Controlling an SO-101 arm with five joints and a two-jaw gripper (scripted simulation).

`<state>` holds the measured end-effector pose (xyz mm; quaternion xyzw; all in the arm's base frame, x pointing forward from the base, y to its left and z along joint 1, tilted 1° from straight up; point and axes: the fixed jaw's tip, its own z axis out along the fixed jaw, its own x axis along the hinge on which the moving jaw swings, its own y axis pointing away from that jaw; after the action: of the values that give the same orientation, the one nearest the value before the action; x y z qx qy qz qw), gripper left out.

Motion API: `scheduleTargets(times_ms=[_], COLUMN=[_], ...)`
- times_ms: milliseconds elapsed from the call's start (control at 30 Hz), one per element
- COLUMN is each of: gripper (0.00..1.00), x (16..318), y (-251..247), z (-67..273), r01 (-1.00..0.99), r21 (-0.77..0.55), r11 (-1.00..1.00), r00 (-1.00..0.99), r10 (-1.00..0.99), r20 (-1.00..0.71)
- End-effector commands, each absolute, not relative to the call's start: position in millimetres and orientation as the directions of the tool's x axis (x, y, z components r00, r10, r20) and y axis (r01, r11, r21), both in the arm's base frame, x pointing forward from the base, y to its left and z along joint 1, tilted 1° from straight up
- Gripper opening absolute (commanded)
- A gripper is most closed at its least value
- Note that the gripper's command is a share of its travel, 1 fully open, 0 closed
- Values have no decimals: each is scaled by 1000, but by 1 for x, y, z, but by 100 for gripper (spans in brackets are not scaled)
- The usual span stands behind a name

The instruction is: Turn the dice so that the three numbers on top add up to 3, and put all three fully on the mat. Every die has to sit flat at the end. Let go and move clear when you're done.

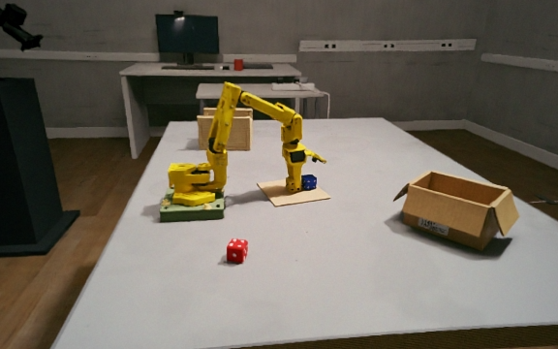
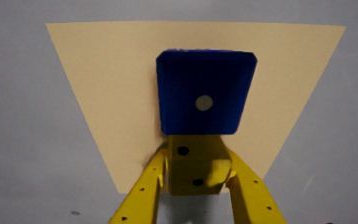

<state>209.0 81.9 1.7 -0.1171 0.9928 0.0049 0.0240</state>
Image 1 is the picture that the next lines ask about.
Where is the yellow die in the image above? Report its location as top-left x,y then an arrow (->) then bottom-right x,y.
286,176 -> 301,192

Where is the tan flat mat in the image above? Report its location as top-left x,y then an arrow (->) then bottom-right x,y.
257,179 -> 331,207

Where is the dark blue die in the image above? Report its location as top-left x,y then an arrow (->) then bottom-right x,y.
301,174 -> 317,190

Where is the red die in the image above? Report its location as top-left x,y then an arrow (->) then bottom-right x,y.
227,238 -> 248,263

